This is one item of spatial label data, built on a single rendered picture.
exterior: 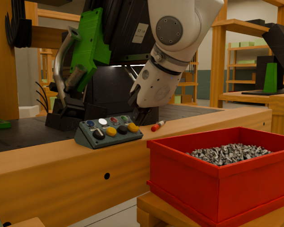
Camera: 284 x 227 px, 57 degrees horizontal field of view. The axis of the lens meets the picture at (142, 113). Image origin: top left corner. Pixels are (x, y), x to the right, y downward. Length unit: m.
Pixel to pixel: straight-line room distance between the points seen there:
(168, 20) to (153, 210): 0.37
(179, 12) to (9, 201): 0.43
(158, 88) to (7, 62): 0.70
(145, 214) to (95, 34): 0.54
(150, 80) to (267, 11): 10.06
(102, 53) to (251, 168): 0.58
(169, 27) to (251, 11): 10.37
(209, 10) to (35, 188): 0.46
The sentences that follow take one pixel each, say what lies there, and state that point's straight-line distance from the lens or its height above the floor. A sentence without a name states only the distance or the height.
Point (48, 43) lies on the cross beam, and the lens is 1.29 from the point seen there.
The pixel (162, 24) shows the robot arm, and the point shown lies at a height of 1.15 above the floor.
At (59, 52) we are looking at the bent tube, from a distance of 0.95.
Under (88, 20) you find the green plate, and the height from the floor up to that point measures 1.24.
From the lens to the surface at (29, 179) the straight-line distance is 0.54.
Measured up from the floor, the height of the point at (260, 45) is 2.02.
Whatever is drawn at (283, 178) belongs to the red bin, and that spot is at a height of 0.86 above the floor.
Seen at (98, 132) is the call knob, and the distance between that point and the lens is 0.61.
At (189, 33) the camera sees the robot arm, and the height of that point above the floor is 1.13.
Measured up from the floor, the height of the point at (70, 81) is 1.05.
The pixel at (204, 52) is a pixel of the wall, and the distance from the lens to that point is 11.62.
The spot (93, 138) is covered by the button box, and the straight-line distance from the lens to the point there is 0.60.
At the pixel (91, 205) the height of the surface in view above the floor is 0.78.
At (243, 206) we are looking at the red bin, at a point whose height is 0.83.
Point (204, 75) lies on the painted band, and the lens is 11.54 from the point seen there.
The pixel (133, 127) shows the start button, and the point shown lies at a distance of 0.67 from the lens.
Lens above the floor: 1.07
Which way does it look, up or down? 9 degrees down
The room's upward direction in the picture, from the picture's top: straight up
